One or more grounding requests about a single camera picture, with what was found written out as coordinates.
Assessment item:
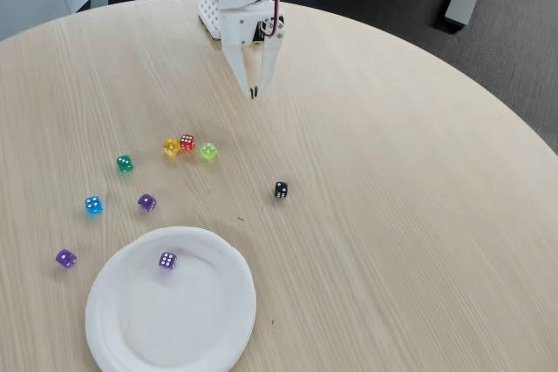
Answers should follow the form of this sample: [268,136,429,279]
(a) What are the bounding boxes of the white paper plate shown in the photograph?
[85,226,257,372]

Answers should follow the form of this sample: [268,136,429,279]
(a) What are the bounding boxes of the blue translucent dice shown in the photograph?
[84,195,105,216]

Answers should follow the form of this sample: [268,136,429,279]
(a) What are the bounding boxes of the purple translucent dice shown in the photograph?
[158,251,178,273]
[55,248,78,270]
[137,193,158,213]

